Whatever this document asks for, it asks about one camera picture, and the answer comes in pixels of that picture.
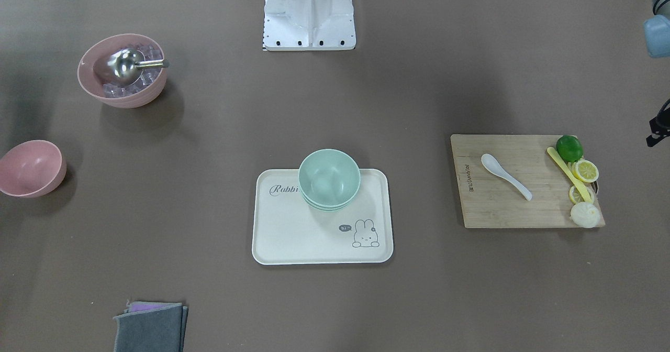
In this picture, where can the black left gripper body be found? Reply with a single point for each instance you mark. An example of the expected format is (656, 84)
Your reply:
(659, 129)

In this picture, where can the white ceramic spoon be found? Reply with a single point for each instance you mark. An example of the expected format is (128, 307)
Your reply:
(491, 164)

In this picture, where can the small pink bowl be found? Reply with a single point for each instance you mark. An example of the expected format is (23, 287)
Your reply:
(32, 169)

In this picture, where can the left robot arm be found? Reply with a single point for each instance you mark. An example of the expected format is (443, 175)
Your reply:
(656, 33)

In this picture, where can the large pink bowl with ice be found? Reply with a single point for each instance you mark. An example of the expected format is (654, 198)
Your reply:
(143, 91)

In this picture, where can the lemon slice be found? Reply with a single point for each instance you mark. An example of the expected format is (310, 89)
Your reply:
(576, 197)
(585, 170)

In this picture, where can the green lime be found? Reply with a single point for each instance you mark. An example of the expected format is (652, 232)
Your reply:
(569, 148)

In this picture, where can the yellow plastic knife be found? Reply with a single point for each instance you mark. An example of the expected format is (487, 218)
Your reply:
(580, 186)

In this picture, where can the white onion half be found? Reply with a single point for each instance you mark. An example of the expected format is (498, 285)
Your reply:
(585, 215)

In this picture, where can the bamboo cutting board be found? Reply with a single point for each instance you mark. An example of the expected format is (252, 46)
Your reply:
(490, 202)

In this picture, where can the stacked green bowls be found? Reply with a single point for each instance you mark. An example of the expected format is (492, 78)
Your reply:
(329, 179)

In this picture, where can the cream rabbit tray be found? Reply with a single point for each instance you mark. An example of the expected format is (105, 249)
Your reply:
(287, 231)

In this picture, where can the grey folded cloth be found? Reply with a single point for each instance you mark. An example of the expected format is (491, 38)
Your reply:
(157, 330)

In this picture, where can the metal scoop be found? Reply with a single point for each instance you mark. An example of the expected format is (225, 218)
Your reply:
(125, 66)

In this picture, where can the purple cloth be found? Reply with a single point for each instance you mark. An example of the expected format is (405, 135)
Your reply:
(139, 306)

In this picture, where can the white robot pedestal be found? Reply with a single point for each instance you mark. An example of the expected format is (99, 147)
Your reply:
(309, 25)

